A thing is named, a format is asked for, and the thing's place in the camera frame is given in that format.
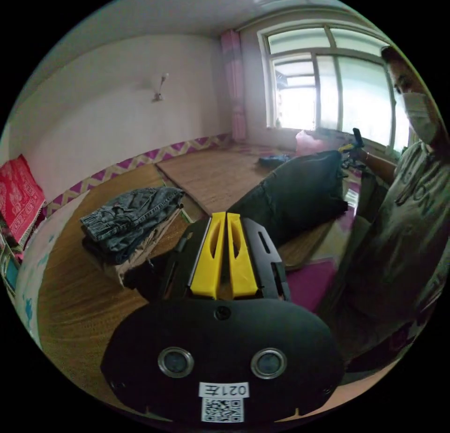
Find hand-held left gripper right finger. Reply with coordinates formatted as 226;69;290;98
226;212;259;299

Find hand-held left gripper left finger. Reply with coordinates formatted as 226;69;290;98
190;211;226;299

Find black jeans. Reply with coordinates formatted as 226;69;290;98
227;150;349;248

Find person's right forearm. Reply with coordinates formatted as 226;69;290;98
365;153;401;176

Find window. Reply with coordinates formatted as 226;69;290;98
257;24;413;153

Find blue cloth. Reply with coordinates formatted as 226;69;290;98
259;154;293;167

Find person's body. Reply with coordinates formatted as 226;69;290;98
316;45;450;374

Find bed with woven mat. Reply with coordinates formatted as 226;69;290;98
14;143;370;411

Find pile of clothes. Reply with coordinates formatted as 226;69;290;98
80;186;187;290

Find pink curtain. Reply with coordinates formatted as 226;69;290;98
220;30;248;142

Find red patterned cloth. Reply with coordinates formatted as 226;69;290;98
0;154;47;246

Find wall lamp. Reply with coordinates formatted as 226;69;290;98
150;72;170;104

